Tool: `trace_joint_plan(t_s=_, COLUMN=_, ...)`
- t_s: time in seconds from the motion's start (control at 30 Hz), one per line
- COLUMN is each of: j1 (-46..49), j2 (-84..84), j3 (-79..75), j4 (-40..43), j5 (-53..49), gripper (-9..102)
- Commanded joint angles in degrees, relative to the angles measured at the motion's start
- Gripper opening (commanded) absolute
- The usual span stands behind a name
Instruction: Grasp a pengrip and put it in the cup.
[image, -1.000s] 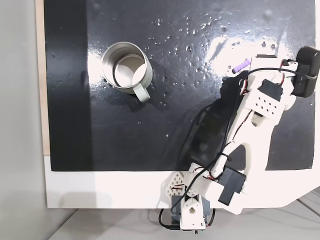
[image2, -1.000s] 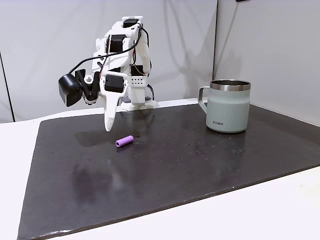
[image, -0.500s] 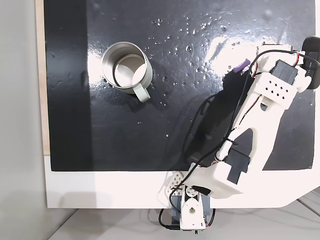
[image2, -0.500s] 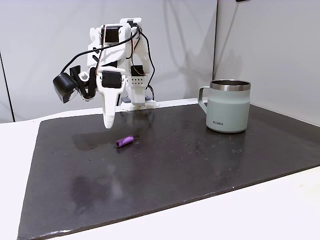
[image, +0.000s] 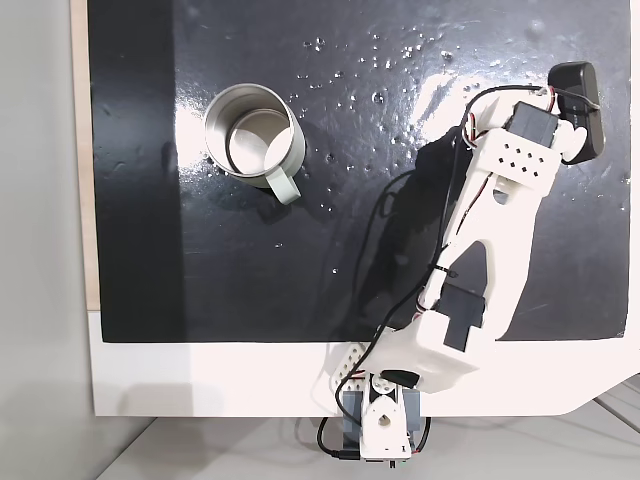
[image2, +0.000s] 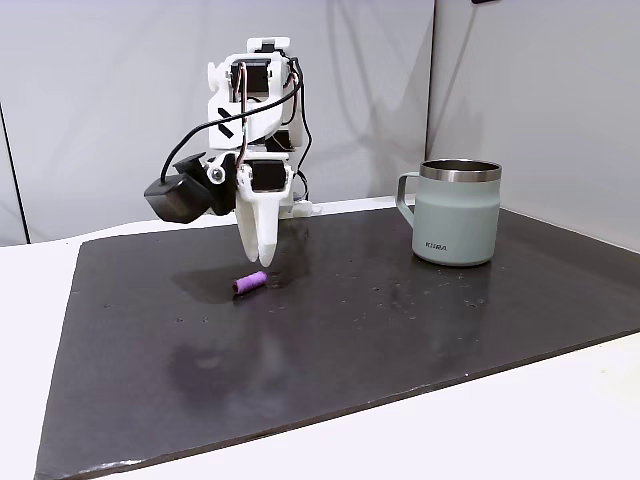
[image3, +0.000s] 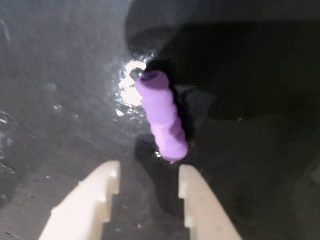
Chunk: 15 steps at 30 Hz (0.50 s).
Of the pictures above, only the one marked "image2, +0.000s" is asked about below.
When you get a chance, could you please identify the purple pen grip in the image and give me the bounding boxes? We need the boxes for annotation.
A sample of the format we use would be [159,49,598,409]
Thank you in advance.
[230,270,268,297]

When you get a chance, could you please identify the black table mat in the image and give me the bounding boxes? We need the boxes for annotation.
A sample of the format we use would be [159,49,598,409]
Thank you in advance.
[33,206,640,480]

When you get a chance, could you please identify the sage green metal-rimmed mug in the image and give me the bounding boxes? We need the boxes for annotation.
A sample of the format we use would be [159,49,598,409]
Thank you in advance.
[396,158,503,268]

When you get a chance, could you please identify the black camera box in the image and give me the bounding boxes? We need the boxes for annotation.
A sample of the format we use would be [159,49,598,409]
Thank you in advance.
[143,153,237,224]

